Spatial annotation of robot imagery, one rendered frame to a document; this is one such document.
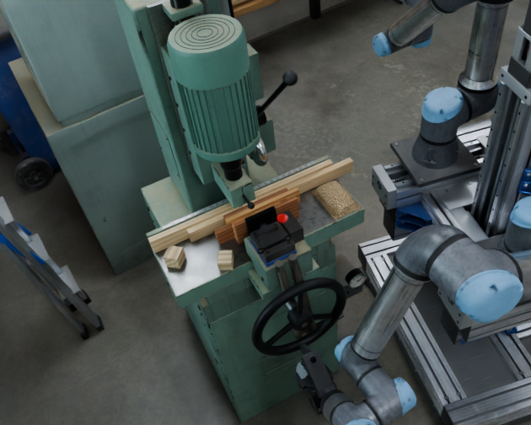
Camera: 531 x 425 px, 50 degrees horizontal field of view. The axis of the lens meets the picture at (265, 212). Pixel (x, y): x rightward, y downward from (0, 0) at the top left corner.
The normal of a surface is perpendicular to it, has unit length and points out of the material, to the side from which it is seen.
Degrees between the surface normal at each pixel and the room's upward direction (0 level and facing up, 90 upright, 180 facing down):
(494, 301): 86
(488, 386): 0
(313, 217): 0
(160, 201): 0
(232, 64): 90
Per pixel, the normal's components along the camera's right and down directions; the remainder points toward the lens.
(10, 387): -0.11, -0.68
